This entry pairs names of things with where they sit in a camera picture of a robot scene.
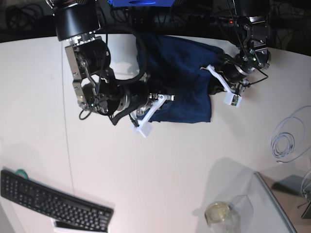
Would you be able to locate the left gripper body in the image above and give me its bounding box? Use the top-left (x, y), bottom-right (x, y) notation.
top-left (214, 54), bottom-right (253, 94)

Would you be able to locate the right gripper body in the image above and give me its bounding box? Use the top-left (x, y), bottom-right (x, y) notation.
top-left (121, 77), bottom-right (175, 117)

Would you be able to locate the blue t-shirt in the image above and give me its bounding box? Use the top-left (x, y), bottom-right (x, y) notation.
top-left (141, 33), bottom-right (224, 123)

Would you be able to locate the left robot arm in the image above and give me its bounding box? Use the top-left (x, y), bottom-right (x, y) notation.
top-left (214, 0), bottom-right (271, 95)

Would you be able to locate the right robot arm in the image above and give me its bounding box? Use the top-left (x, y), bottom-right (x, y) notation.
top-left (47, 0), bottom-right (175, 128)

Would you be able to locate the black power strip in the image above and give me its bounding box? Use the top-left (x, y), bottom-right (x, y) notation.
top-left (187, 15), bottom-right (233, 26)

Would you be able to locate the blue box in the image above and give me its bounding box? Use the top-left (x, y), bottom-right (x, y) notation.
top-left (108, 0), bottom-right (174, 7)

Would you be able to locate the black keyboard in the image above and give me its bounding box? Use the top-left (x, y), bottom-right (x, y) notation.
top-left (0, 169), bottom-right (114, 233)

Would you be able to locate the green tape roll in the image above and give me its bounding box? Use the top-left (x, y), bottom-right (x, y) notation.
top-left (15, 169), bottom-right (29, 180)

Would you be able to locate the clear glass jar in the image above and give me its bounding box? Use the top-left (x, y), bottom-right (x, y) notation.
top-left (205, 195), bottom-right (254, 233)

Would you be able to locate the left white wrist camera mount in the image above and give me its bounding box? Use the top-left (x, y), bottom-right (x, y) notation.
top-left (200, 65), bottom-right (250, 108)

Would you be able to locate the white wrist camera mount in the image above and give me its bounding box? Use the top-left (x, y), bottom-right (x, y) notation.
top-left (200, 65), bottom-right (250, 108)
top-left (129, 93), bottom-right (175, 138)

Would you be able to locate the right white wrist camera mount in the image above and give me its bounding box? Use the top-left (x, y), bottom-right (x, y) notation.
top-left (129, 93), bottom-right (175, 138)

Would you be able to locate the coiled white cable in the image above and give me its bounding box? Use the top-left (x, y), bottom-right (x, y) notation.
top-left (270, 104), bottom-right (311, 163)

